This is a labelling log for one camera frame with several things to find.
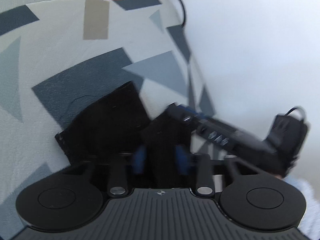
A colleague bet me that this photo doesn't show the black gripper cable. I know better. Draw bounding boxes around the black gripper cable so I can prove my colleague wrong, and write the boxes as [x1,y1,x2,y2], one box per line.
[284,107,307,124]

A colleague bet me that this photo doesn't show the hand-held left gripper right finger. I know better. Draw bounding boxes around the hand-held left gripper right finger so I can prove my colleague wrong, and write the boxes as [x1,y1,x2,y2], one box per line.
[175,144,267,198]

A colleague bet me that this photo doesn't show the geometric patterned bed sheet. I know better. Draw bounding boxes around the geometric patterned bed sheet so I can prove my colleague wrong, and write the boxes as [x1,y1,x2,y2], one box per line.
[0,0,218,240]

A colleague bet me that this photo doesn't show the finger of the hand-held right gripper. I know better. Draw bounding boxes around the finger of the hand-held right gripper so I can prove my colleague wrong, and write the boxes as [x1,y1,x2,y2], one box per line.
[165,102,211,130]

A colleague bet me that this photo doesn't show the black fleece pants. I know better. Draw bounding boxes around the black fleece pants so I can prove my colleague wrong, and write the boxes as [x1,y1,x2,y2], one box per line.
[55,81,193,189]

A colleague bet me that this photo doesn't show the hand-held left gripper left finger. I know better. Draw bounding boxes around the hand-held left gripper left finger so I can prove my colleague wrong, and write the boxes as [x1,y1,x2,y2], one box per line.
[60,146,148,198]

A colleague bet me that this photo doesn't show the person's right forearm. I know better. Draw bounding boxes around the person's right forearm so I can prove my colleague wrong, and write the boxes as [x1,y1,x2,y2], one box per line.
[282,174,320,238]

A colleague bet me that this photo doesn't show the thick black cable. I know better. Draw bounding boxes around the thick black cable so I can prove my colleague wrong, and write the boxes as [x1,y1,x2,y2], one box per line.
[154,0,187,28]

